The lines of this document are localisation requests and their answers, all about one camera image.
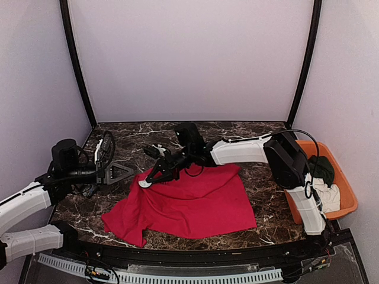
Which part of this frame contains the black right frame post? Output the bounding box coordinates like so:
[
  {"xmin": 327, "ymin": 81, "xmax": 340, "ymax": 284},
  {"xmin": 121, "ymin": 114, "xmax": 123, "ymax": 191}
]
[{"xmin": 285, "ymin": 0, "xmax": 322, "ymax": 129}]

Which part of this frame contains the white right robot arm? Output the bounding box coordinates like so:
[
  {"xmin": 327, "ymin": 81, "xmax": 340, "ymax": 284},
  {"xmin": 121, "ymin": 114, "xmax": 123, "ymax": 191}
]
[{"xmin": 139, "ymin": 122, "xmax": 326, "ymax": 257}]

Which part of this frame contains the black brooch display box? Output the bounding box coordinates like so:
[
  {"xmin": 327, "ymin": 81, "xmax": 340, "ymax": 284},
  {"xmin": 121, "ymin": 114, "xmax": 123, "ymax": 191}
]
[{"xmin": 79, "ymin": 184, "xmax": 99, "ymax": 198}]

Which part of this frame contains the white garment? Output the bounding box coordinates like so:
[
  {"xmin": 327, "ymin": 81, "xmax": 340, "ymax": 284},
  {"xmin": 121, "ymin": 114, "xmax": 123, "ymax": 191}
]
[{"xmin": 313, "ymin": 178, "xmax": 341, "ymax": 213}]

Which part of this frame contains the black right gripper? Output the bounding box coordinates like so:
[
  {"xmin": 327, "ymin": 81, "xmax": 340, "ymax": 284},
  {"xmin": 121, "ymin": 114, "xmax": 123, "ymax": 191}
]
[{"xmin": 146, "ymin": 144, "xmax": 194, "ymax": 182}]

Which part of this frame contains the round brooch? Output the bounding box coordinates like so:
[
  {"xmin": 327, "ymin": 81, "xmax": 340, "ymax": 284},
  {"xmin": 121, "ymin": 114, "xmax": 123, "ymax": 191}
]
[{"xmin": 138, "ymin": 180, "xmax": 152, "ymax": 188}]

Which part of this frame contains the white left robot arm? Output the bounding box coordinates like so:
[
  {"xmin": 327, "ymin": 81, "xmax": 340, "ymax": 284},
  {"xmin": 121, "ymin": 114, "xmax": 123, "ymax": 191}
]
[{"xmin": 1, "ymin": 131, "xmax": 133, "ymax": 267}]

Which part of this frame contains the black frame post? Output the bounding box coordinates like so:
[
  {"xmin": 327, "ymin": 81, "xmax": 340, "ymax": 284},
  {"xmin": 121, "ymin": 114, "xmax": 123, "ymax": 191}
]
[
  {"xmin": 59, "ymin": 0, "xmax": 98, "ymax": 128},
  {"xmin": 285, "ymin": 0, "xmax": 322, "ymax": 129}
]

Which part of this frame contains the orange plastic basket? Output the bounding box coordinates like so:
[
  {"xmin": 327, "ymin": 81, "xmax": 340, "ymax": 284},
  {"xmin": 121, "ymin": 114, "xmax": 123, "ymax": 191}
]
[{"xmin": 285, "ymin": 140, "xmax": 358, "ymax": 224}]

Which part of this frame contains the magenta t-shirt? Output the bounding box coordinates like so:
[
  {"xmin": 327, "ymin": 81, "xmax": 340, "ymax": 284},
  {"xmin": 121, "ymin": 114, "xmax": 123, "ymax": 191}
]
[{"xmin": 101, "ymin": 164, "xmax": 257, "ymax": 248}]

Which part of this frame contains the black left frame post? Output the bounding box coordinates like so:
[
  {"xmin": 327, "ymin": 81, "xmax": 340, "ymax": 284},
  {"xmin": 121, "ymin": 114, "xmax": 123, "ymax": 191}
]
[{"xmin": 59, "ymin": 0, "xmax": 98, "ymax": 128}]

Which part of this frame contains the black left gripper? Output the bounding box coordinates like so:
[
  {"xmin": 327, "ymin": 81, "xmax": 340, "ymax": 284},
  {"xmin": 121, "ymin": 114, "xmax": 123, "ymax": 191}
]
[{"xmin": 65, "ymin": 159, "xmax": 134, "ymax": 185}]

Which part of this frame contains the white slotted cable duct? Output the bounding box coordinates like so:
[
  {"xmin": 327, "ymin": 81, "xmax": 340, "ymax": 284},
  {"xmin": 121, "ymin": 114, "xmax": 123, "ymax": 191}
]
[{"xmin": 38, "ymin": 253, "xmax": 283, "ymax": 284}]

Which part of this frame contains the dark green garment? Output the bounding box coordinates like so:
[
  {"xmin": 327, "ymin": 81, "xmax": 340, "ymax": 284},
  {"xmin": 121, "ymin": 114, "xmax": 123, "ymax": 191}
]
[{"xmin": 308, "ymin": 155, "xmax": 335, "ymax": 187}]

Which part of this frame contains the black front rail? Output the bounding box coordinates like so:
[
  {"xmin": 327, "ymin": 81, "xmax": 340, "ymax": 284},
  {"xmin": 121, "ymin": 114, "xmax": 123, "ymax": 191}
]
[{"xmin": 32, "ymin": 220, "xmax": 353, "ymax": 269}]

